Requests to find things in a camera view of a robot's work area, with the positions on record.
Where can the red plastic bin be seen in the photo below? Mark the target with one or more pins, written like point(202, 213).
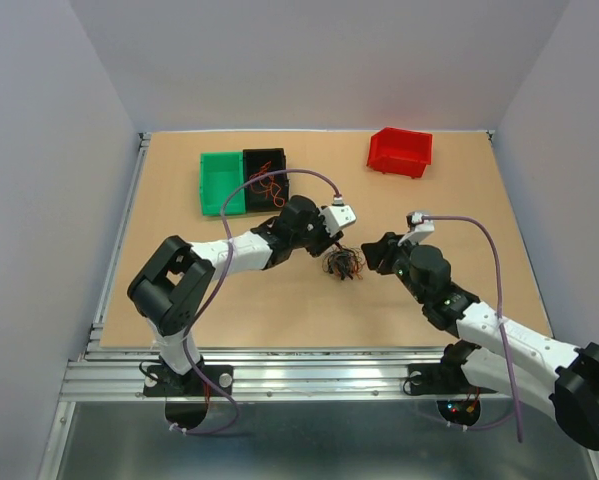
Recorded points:
point(401, 152)

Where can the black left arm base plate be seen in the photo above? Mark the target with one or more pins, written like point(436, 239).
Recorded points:
point(194, 382)

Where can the aluminium mounting rail frame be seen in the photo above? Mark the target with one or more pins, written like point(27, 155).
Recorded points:
point(306, 413)

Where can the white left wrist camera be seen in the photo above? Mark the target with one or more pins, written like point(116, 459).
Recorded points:
point(338, 216)

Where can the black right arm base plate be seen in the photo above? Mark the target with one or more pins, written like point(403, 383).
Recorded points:
point(435, 379)

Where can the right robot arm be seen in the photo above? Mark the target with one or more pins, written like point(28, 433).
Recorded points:
point(493, 352)

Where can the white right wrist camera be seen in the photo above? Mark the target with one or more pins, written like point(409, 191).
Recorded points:
point(420, 226)

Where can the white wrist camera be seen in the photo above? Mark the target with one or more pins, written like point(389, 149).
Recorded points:
point(338, 216)
point(420, 226)

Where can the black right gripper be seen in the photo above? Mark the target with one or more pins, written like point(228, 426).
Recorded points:
point(385, 247)

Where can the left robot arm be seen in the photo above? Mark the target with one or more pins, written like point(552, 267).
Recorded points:
point(169, 288)

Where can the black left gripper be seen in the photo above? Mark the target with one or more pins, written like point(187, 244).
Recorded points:
point(325, 240)

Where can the green plastic bin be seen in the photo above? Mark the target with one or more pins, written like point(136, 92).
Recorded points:
point(221, 173)

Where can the black plastic bin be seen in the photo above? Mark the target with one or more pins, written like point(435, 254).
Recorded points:
point(268, 193)

